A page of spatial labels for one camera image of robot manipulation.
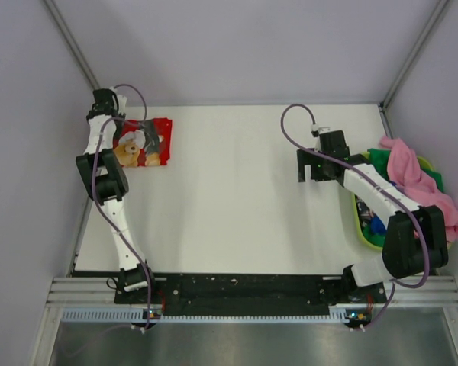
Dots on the dark patterned t shirt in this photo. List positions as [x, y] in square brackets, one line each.
[365, 215]

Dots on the grey slotted cable duct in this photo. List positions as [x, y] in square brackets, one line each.
[139, 316]

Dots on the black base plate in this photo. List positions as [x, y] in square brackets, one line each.
[228, 295]

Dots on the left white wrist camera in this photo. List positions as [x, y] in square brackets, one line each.
[121, 103]

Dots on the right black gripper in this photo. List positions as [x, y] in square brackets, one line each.
[304, 159]

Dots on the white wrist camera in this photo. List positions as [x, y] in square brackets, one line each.
[316, 130]
[121, 103]

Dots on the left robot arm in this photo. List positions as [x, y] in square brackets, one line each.
[106, 184]

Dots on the pink t shirt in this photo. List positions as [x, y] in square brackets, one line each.
[404, 170]

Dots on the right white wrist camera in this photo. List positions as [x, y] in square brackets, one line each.
[316, 130]

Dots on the lime green plastic basket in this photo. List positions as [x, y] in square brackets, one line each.
[359, 231]

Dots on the red t shirt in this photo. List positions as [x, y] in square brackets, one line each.
[144, 143]

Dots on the blue t shirt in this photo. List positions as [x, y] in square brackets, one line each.
[377, 227]

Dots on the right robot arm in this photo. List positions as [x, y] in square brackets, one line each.
[415, 238]

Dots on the green t shirt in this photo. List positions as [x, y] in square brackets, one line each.
[379, 159]

